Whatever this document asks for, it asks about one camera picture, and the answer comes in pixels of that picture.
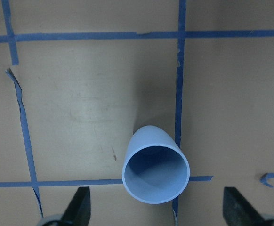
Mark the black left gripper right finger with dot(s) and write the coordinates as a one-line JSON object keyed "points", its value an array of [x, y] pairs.
{"points": [[237, 211]]}

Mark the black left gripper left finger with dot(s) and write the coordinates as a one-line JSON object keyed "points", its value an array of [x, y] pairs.
{"points": [[78, 211]]}

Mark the light blue plastic cup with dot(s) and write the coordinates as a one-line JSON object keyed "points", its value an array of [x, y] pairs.
{"points": [[155, 170]]}

